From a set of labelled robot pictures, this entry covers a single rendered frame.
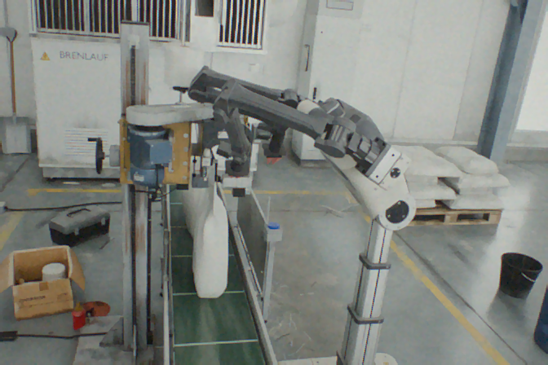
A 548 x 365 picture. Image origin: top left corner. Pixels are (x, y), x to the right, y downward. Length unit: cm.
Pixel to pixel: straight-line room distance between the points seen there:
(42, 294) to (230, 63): 290
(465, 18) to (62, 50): 517
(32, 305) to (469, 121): 635
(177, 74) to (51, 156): 338
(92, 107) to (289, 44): 269
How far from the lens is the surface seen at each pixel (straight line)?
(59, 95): 516
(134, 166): 220
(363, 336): 218
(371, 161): 148
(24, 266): 363
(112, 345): 300
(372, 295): 208
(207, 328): 249
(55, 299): 328
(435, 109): 746
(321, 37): 597
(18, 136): 643
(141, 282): 271
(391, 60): 699
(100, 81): 507
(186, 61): 207
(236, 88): 150
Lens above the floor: 187
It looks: 19 degrees down
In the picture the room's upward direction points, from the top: 6 degrees clockwise
